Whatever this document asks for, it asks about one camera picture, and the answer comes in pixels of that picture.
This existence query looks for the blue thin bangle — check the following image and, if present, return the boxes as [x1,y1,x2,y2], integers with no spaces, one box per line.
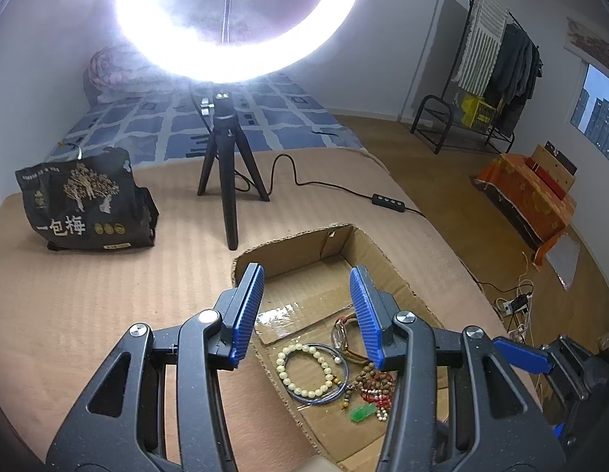
[285,343,353,407]

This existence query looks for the folded floral quilt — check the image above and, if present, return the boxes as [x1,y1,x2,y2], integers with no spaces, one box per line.
[83,44,187,106]

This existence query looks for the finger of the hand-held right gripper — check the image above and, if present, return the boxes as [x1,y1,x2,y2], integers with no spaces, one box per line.
[492,334,580,379]

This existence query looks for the black tripod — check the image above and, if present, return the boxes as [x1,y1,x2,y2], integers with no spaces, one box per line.
[197,86,270,251]

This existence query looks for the black clothes rack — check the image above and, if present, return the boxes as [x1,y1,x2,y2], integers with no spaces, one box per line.
[449,0,543,153]

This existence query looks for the yellow crate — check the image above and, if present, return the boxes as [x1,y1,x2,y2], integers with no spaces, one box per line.
[460,96,497,129]

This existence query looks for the blue checked bed sheet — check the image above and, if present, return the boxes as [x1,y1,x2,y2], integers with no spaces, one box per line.
[44,71,366,165]

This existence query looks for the wall poster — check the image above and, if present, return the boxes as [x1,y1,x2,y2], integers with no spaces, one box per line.
[565,16,609,67]

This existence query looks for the white ring light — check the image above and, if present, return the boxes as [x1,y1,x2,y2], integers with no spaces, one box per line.
[115,0,364,84]

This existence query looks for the striped hanging cloth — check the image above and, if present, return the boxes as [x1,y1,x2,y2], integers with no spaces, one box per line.
[456,0,508,94]

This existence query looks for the tangle of floor cables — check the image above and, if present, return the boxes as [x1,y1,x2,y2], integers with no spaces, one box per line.
[474,251,536,340]

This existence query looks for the orange covered low table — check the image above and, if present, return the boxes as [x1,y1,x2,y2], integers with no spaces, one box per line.
[471,152,578,266]

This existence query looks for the black printed bag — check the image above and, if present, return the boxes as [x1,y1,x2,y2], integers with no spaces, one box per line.
[15,147,160,251]

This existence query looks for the black ring light cable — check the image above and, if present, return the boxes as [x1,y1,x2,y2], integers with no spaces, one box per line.
[238,154,425,217]

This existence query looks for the dark hanging clothes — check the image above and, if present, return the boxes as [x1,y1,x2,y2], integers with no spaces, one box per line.
[484,22,543,136]

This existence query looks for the power strip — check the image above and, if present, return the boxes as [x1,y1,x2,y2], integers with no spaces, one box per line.
[496,292,534,315]

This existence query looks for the black inline cable controller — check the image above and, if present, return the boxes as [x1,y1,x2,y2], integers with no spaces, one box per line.
[370,193,408,210]

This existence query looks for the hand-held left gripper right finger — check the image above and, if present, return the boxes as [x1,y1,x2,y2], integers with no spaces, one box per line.
[350,265,565,472]

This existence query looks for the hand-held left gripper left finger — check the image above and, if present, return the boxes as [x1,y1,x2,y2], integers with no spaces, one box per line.
[46,262,265,472]

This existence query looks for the cardboard box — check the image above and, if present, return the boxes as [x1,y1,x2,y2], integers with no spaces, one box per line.
[230,223,462,472]

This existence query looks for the grey plastic sheet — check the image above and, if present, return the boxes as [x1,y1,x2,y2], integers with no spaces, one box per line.
[545,238,580,288]

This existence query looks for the wooden box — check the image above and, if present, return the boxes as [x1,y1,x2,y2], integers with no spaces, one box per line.
[528,142,578,197]

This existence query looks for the red necklace with green pendant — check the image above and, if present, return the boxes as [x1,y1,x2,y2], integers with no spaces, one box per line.
[348,374,396,424]

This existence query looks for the cream bead bracelet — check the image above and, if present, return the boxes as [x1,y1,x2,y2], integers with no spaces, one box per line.
[276,343,337,401]

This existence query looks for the window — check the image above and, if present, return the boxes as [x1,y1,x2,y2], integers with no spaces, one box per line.
[570,61,609,163]

